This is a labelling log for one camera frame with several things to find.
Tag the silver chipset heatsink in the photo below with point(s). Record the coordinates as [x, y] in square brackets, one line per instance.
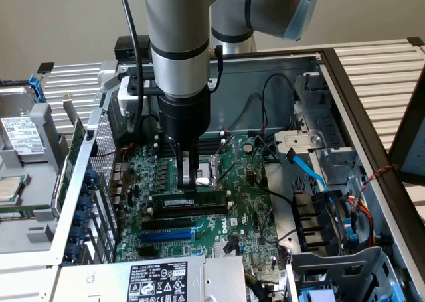
[219, 249]

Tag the silver hard disk white label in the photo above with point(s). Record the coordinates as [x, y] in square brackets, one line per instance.
[23, 136]

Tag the black table end cap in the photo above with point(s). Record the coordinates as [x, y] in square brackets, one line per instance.
[415, 41]
[46, 67]

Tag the long black expansion slot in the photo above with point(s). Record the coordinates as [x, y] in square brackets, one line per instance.
[166, 224]

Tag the RAM slot white latches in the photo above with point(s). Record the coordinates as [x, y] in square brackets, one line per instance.
[209, 148]
[209, 140]
[150, 211]

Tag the short black expansion slot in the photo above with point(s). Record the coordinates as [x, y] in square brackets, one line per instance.
[146, 252]

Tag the blue disk caddy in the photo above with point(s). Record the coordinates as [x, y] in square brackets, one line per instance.
[36, 86]

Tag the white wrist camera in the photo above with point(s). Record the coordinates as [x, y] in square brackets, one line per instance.
[127, 98]

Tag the green RAM stick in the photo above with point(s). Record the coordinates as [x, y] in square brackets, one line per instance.
[16, 214]
[209, 198]

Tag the green graphics card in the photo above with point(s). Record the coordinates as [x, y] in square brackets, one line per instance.
[78, 132]

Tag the metal socket cover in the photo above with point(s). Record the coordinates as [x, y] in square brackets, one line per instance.
[234, 149]

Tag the grey drive tray assembly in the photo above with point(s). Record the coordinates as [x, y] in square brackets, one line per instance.
[40, 182]

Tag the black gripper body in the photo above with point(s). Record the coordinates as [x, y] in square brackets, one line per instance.
[184, 116]

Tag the black fan shroud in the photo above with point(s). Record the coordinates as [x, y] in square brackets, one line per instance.
[308, 212]

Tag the blue card retention clip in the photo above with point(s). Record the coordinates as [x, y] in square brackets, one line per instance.
[84, 203]
[80, 219]
[76, 235]
[89, 179]
[72, 253]

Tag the black box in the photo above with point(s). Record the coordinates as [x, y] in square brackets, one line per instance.
[124, 46]

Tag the grey power supply unit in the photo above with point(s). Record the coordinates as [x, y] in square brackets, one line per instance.
[219, 278]

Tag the green Dell motherboard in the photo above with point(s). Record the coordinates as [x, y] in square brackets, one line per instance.
[247, 196]

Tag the open metal PC case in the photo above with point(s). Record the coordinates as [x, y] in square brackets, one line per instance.
[239, 69]

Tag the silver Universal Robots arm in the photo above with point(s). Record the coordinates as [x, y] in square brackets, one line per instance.
[179, 33]

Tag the silver CPU chip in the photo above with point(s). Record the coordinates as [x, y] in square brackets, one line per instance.
[10, 189]

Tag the round coin cell battery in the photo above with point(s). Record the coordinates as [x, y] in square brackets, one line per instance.
[248, 147]

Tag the blue plastic fan clip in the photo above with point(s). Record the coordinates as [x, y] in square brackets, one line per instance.
[351, 237]

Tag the CPU socket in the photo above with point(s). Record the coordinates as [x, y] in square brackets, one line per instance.
[206, 169]

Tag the blue expansion slot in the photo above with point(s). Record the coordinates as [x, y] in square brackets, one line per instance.
[166, 237]

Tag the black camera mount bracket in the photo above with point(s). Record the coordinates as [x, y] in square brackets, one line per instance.
[152, 86]

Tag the silver metal disk bay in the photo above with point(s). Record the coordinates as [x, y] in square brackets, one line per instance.
[332, 122]

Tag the black framed panel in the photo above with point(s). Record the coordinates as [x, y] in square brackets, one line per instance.
[408, 116]

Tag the dark grey drive cage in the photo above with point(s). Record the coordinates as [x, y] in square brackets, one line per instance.
[348, 265]

